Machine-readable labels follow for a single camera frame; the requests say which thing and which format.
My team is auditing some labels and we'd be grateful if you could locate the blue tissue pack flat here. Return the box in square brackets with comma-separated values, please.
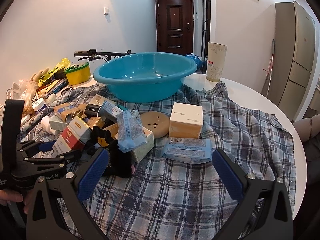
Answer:
[162, 138, 212, 164]

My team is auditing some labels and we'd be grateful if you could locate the clear bag of nuts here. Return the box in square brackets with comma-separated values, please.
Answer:
[10, 80, 38, 116]

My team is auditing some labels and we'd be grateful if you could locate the beige work glove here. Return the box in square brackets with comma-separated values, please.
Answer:
[30, 68, 49, 83]

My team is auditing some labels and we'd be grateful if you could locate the yellow green container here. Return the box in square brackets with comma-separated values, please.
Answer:
[63, 61, 91, 86]

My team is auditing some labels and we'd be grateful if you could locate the person left hand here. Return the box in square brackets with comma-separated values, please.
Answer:
[0, 190, 33, 215]

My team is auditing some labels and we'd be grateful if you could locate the orange cream small box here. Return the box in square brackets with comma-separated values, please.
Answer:
[113, 125, 154, 163]

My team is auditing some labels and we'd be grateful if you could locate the white light switch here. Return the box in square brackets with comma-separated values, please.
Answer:
[104, 7, 109, 15]

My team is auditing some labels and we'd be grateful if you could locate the blue shopping bag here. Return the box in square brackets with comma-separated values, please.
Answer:
[185, 53, 203, 71]

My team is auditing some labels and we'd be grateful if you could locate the dark brown entrance door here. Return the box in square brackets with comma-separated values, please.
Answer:
[155, 0, 194, 55]

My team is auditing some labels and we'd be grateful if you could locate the floral beige tumbler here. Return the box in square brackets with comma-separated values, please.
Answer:
[206, 42, 227, 82]

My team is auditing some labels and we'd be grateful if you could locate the black framed glass door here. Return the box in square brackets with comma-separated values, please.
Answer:
[201, 0, 210, 74]

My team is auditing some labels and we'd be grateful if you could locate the plaid blue shirt cloth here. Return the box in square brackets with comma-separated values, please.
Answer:
[15, 81, 297, 240]

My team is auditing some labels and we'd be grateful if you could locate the beige refrigerator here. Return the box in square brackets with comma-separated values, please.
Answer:
[267, 1, 316, 121]

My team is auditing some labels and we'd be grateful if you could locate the grey white medicine box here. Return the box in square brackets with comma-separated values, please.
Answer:
[49, 115, 68, 132]

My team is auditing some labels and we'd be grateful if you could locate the blue plastic basin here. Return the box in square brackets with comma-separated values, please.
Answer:
[93, 52, 197, 103]

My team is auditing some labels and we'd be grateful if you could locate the round tan wooden disc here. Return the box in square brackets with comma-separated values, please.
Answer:
[140, 111, 170, 139]

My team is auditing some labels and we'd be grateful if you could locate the beige cigarette carton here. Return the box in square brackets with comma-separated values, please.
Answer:
[89, 94, 116, 106]

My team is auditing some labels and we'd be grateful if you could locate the gold blue cigarette carton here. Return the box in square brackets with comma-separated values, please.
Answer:
[54, 103, 86, 123]

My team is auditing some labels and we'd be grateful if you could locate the black Zeesea box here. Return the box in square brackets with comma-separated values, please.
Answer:
[85, 104, 101, 116]

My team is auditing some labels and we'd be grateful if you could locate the yellow plastic bag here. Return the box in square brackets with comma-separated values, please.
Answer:
[38, 58, 71, 87]

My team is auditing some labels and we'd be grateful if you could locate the red white cigarette pack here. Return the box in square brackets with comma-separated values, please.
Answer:
[53, 116, 92, 154]

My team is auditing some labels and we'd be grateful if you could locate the white blue cream jar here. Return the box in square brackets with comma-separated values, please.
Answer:
[32, 98, 47, 112]

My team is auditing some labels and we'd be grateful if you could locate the bicycle handlebar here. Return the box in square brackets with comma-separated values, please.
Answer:
[74, 49, 132, 62]

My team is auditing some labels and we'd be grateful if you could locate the cream square box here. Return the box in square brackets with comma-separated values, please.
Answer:
[169, 102, 203, 139]

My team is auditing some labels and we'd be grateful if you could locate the white plastic bottle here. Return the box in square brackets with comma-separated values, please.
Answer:
[41, 116, 60, 135]

